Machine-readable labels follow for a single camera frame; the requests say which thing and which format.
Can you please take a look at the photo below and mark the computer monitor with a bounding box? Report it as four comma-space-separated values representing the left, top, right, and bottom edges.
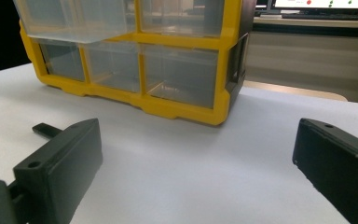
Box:
272, 0, 358, 10

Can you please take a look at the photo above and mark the beige desk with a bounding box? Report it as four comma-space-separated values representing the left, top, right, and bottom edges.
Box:
245, 16, 358, 105

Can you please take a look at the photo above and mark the yellow and black drawer cabinet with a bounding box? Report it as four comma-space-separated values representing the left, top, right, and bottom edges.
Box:
18, 0, 258, 127

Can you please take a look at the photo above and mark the light wooden board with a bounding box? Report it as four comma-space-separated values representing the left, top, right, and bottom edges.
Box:
242, 79, 350, 103

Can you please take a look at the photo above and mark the large clear plastic drawer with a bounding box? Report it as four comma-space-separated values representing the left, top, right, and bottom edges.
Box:
142, 44, 220, 110
140, 0, 226, 39
12, 0, 137, 45

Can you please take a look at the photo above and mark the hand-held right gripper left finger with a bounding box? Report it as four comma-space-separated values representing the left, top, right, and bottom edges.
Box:
12, 118, 103, 224

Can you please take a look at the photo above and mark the black keyboard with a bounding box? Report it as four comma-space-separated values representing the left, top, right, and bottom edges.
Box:
281, 13, 358, 21

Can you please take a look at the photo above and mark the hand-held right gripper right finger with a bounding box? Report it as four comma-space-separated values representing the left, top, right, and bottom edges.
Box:
292, 118, 358, 224

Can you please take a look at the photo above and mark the small black flat object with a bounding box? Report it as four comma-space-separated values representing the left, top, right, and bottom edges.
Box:
32, 122, 63, 140

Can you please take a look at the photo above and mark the small clear plastic drawer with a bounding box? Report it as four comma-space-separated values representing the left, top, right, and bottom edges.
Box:
82, 41, 143, 94

